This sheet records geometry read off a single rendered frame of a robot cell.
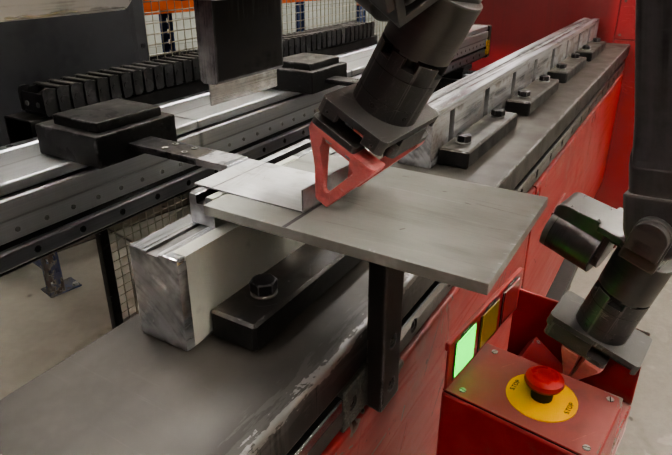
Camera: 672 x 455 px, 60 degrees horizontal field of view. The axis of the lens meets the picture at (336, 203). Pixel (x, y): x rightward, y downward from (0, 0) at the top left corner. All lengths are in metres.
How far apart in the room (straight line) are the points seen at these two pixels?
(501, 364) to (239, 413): 0.33
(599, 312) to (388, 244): 0.30
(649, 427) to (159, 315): 1.58
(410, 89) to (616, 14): 2.19
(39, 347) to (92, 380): 1.67
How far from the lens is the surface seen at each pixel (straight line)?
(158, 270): 0.54
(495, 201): 0.55
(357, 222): 0.49
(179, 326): 0.55
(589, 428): 0.66
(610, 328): 0.69
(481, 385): 0.68
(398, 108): 0.46
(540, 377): 0.66
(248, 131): 0.96
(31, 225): 0.73
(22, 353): 2.22
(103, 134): 0.70
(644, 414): 1.97
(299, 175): 0.59
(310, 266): 0.62
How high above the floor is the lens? 1.21
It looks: 23 degrees down
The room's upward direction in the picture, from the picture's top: straight up
